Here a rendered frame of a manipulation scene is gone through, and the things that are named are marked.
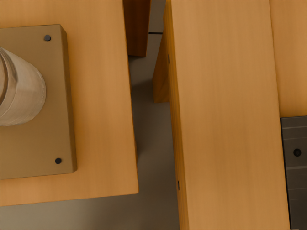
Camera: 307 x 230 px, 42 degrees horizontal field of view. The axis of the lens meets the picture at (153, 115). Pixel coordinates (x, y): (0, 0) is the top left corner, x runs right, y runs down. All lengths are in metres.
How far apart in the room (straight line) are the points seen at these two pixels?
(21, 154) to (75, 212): 0.93
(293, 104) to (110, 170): 0.28
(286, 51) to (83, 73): 0.30
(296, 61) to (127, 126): 0.26
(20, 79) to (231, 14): 0.30
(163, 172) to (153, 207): 0.13
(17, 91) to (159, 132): 1.05
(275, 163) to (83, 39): 0.33
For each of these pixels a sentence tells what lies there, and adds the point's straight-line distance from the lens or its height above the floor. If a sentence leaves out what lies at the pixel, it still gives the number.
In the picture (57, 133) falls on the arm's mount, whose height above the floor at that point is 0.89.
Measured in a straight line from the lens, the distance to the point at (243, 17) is 0.59.
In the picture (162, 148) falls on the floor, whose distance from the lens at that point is 1.45.
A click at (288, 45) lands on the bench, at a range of 0.62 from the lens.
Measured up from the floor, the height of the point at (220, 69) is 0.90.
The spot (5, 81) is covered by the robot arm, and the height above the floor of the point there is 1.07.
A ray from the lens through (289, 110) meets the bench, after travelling 0.61.
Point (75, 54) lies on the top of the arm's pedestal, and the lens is 0.62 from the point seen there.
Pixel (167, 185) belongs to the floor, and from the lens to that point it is 1.46.
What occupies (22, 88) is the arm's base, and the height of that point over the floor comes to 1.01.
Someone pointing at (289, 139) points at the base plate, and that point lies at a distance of 0.59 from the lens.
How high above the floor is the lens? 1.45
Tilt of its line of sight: 86 degrees down
